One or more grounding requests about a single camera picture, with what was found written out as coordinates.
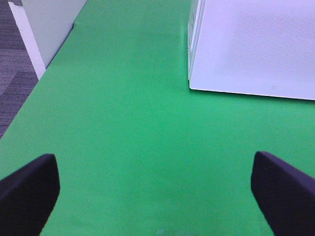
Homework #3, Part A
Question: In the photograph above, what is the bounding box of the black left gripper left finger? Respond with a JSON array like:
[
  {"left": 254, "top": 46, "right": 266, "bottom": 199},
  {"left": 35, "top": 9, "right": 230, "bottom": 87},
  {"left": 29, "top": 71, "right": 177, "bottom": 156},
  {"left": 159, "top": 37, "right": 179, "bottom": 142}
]
[{"left": 0, "top": 154, "right": 60, "bottom": 236}]

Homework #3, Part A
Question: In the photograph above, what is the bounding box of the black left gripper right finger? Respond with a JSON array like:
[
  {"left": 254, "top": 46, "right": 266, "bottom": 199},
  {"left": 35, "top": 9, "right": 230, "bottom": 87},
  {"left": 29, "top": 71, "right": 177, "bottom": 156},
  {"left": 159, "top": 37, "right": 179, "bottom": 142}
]
[{"left": 251, "top": 151, "right": 315, "bottom": 236}]

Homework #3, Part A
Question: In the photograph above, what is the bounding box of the white microwave door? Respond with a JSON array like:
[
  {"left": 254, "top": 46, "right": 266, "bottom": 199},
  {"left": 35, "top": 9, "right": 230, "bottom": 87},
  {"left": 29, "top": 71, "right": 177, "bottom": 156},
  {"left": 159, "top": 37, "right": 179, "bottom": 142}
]
[{"left": 189, "top": 0, "right": 315, "bottom": 100}]

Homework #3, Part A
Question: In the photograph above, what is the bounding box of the white partition panel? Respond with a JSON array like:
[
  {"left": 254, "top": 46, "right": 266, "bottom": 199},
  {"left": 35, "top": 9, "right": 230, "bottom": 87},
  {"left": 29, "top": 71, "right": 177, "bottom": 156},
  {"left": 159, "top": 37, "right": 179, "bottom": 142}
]
[{"left": 8, "top": 0, "right": 87, "bottom": 79}]

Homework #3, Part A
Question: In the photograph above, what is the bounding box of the white microwave oven body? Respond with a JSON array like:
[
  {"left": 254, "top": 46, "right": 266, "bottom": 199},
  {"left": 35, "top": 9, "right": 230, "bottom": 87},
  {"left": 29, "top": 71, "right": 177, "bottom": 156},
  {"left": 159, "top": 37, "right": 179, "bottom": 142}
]
[{"left": 187, "top": 0, "right": 206, "bottom": 81}]

